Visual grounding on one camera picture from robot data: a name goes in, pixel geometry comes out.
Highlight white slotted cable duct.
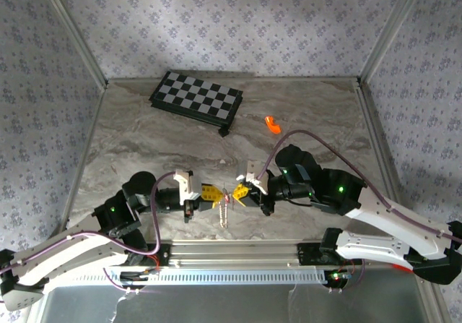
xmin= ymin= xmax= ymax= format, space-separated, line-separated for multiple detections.
xmin=104 ymin=267 xmax=331 ymax=286

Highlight aluminium frame post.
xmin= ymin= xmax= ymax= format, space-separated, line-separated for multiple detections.
xmin=35 ymin=0 xmax=109 ymax=88
xmin=359 ymin=0 xmax=431 ymax=82

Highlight small LED circuit board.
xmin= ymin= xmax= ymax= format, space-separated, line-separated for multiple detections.
xmin=326 ymin=269 xmax=354 ymax=288

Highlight aluminium floor rail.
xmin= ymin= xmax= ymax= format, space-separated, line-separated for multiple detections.
xmin=59 ymin=80 xmax=109 ymax=239
xmin=354 ymin=78 xmax=411 ymax=230

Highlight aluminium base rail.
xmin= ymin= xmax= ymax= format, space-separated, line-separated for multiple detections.
xmin=158 ymin=238 xmax=326 ymax=270

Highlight black white folding chessboard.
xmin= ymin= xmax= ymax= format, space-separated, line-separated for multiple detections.
xmin=149 ymin=70 xmax=244 ymax=138

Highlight red wires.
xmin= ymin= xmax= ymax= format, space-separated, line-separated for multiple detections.
xmin=145 ymin=251 xmax=162 ymax=270

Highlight orange plastic key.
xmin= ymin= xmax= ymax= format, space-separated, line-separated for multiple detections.
xmin=264 ymin=116 xmax=282 ymax=135

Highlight black connector box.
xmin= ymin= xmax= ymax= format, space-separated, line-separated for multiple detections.
xmin=120 ymin=270 xmax=160 ymax=283

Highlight silver twisted chain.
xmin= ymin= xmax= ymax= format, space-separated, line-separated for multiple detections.
xmin=217 ymin=199 xmax=231 ymax=229

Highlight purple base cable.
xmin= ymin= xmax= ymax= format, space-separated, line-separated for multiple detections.
xmin=326 ymin=259 xmax=366 ymax=296
xmin=102 ymin=264 xmax=162 ymax=296

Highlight grey metal sheet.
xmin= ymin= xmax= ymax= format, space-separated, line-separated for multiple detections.
xmin=27 ymin=283 xmax=445 ymax=323

